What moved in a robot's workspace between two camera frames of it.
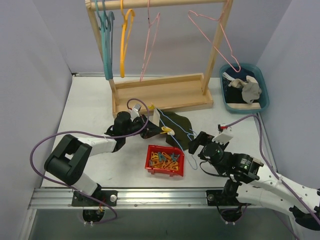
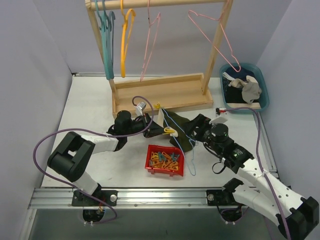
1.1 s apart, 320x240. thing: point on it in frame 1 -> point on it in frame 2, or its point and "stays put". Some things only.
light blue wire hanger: [172, 116] -> [177, 140]
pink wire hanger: [150, 24] stays put
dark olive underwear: [183, 133] stays put
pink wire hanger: [223, 33] stays put
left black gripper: [145, 126] stays put
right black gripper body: [202, 141] -> [197, 124]
